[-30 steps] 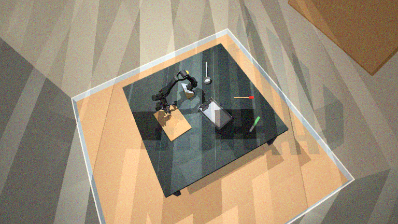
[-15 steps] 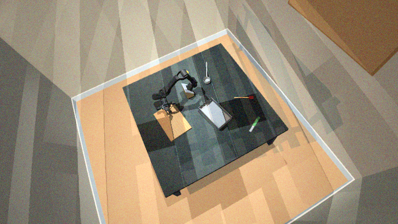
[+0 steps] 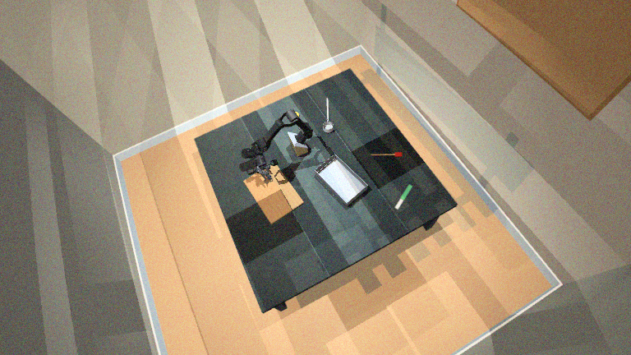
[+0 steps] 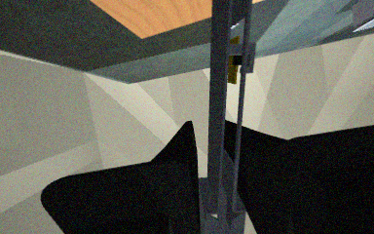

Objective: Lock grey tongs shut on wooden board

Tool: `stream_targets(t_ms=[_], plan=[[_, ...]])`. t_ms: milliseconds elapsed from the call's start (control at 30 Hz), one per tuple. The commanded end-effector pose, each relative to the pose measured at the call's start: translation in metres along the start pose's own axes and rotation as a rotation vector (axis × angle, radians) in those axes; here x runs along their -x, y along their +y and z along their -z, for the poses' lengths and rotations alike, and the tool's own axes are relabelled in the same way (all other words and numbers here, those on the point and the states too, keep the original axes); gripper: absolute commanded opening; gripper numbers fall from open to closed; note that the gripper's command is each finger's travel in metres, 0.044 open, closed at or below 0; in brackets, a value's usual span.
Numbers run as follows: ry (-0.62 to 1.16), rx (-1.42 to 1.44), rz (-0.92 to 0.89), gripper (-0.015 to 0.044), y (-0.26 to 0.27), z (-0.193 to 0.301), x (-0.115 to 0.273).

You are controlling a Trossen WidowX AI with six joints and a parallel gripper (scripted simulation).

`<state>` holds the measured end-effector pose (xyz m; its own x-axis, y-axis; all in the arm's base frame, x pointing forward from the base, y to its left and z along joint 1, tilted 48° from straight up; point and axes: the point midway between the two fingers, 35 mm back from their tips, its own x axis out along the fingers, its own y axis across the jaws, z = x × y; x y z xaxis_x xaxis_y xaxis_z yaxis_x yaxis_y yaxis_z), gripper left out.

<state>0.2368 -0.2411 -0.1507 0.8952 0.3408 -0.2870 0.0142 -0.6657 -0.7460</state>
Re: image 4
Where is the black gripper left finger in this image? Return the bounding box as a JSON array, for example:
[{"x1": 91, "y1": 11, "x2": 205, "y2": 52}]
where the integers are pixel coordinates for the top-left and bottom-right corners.
[{"x1": 41, "y1": 121, "x2": 201, "y2": 234}]

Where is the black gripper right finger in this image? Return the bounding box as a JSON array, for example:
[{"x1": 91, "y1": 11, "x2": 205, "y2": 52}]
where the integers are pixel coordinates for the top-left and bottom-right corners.
[{"x1": 237, "y1": 125, "x2": 374, "y2": 234}]

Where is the light wooden board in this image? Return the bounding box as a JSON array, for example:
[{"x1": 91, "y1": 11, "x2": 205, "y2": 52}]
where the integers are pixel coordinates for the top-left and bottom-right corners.
[{"x1": 90, "y1": 0, "x2": 212, "y2": 39}]

